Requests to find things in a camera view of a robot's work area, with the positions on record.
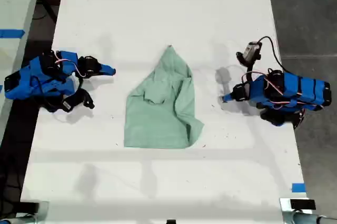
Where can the blue taped gripper moving jaw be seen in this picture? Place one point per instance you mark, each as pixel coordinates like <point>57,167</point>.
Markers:
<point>106,72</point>
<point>228,99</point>

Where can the blue taped gripper fixed jaw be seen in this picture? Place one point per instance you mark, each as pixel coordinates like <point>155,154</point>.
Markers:
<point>228,95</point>
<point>107,67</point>

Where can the pale green T-shirt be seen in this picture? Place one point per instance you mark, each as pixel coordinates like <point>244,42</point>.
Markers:
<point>160,108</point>

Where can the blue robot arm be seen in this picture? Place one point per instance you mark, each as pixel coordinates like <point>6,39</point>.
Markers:
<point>292,91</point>
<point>39,82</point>

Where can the pale side table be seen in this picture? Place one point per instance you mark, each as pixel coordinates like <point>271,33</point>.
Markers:
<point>15,24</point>

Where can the long blue tape strip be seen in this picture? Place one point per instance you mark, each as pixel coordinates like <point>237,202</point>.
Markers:
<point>10,33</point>

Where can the short blue tape strip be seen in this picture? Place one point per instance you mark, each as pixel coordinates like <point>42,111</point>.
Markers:
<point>298,187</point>

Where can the metal table clamp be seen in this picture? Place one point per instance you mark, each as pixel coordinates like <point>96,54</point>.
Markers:
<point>43,209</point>
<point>285,212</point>

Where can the black camera stalk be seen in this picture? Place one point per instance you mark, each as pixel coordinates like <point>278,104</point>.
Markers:
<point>87,99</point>
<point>250,66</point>

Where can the grey camera box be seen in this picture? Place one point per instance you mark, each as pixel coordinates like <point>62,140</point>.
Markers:
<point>251,51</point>

